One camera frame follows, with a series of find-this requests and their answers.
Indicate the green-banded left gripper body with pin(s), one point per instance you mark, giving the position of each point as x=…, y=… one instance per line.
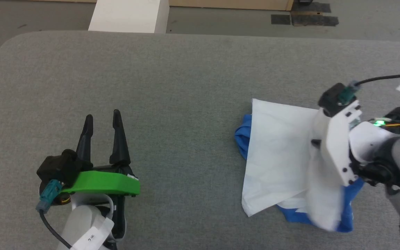
x=102, y=182

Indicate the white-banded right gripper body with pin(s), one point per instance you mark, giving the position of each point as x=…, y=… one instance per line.
x=339, y=139

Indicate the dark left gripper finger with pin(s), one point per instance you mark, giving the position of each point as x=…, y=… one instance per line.
x=85, y=142
x=119, y=142

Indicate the white and blue shirt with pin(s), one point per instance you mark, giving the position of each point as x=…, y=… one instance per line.
x=280, y=152

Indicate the grey-white left robot arm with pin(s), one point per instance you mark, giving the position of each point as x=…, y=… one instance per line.
x=82, y=222

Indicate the wide dark floor mat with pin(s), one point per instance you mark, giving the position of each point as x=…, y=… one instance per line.
x=314, y=20

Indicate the small black floor patch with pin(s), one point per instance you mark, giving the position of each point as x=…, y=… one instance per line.
x=280, y=19

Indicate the dark grey floor plate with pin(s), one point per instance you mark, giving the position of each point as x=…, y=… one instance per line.
x=311, y=7

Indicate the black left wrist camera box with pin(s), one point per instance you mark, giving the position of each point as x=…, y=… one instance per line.
x=59, y=166

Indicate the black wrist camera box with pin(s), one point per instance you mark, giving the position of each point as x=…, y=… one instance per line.
x=59, y=166
x=333, y=97

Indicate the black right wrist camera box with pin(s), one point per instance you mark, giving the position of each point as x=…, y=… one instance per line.
x=333, y=97

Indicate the white box pedestal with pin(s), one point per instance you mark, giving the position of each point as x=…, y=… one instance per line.
x=130, y=15

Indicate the lemon-print panel with wooden frame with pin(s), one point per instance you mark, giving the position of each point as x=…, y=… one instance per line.
x=221, y=3

